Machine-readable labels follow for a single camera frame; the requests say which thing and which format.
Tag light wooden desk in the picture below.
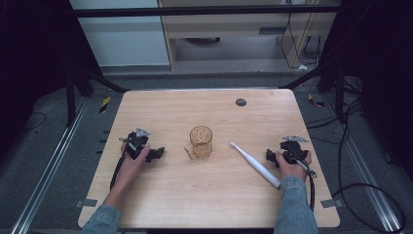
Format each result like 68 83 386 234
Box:
157 0 339 71

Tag black floor cable loop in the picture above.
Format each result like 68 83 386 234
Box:
304 99 407 234

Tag grey table bracket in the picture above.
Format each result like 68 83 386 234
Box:
319 198 344 210
74 198 98 209

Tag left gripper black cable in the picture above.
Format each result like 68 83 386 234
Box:
109 151 129 191

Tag clear glass measuring cup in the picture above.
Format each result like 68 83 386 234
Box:
183 125 214 161

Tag white cabinet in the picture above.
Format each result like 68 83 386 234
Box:
69 0 171 68

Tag black horizontal frame bar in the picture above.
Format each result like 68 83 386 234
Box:
69 5 343 19

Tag black metal stand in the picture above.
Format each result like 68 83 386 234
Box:
279 59 363 124
62 59 131 129

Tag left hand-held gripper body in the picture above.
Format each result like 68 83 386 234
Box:
118 127 152 161

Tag dark curtain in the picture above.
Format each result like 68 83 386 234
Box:
319 0 413 183
0 0 105 157

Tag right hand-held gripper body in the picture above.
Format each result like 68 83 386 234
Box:
280 135 310 165

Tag black hanging cables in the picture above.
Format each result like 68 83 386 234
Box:
280 12 326 70

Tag aluminium floor rail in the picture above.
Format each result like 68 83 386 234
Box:
320 93 403 234
10 97 90 234

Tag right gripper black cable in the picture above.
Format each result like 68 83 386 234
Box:
293 145 318 213

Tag person's right hand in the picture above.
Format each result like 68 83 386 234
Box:
275 150 313 182

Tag person's left hand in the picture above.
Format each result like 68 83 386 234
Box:
114 144 152 193

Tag white electric toothbrush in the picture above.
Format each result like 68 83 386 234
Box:
229 140 282 190

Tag yellow black tape strip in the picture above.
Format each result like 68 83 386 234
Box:
98 96 112 114
307 93 325 108

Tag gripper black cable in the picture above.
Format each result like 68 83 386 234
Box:
293 145 318 213
109 151 129 191

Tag thin black floor cable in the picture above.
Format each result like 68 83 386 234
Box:
19 111 48 134

